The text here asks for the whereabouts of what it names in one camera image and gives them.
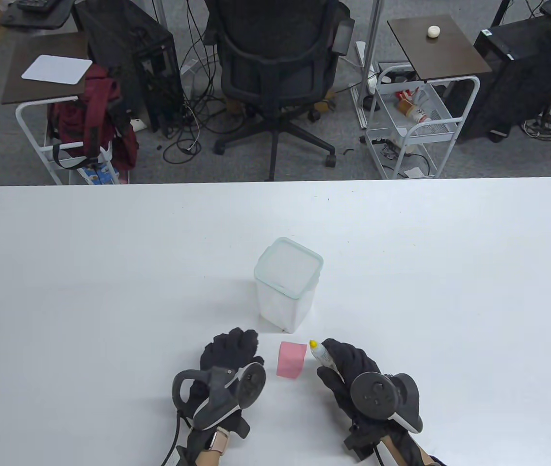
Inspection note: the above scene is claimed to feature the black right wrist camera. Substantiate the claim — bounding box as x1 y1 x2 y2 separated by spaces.
343 422 378 461

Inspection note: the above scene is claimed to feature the pink wrist watch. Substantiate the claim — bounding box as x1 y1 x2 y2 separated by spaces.
208 427 231 454

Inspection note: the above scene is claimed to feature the aluminium post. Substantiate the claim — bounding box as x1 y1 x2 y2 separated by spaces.
360 0 384 129

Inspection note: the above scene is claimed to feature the pink card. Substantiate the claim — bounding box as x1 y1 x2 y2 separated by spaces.
276 342 308 379

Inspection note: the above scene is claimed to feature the grey left hand controller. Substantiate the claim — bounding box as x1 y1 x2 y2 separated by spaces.
173 363 266 432

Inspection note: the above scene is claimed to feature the person's right hand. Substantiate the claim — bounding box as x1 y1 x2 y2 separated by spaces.
317 338 382 430

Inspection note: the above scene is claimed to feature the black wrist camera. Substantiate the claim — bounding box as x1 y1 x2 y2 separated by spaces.
222 410 251 440
343 422 378 461

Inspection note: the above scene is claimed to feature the black office chair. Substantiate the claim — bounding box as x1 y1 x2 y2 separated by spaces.
205 0 356 182

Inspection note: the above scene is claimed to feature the grey right hand controller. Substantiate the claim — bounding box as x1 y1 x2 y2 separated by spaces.
351 371 423 434

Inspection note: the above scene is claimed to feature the grey hand controller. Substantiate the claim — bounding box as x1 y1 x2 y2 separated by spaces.
173 363 266 432
351 371 423 434

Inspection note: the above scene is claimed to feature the blue box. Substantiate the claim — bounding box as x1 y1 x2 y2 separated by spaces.
78 163 122 185

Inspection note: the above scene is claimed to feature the black computer tower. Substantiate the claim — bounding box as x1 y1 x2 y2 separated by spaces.
460 0 551 143
72 0 184 134

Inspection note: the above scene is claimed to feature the red backpack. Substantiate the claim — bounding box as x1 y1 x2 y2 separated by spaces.
47 65 139 170

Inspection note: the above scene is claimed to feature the liquid glue bottle yellow base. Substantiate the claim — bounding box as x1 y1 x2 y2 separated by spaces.
309 339 340 373

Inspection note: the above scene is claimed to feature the black box on left forearm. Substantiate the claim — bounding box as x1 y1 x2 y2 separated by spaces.
171 444 198 466

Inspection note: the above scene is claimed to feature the person's left hand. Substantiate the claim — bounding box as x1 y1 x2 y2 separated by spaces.
182 328 264 449

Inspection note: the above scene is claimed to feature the black smooth cable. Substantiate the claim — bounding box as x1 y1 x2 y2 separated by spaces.
162 410 194 466

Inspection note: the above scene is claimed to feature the white cart with brown top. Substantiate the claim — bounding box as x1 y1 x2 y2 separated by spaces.
1 33 130 185
367 15 493 180

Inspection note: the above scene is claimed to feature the white mouse pad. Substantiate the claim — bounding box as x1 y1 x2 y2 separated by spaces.
21 55 93 85

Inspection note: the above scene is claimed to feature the black keyboard tray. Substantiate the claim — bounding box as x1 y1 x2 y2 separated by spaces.
0 0 73 30

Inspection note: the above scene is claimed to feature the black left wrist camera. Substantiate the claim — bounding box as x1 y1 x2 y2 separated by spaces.
222 410 251 440

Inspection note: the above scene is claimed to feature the clear plastic container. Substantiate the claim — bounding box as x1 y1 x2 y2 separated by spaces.
254 237 324 334

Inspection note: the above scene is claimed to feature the red white snack packet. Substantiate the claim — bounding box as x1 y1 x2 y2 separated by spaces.
394 89 447 125

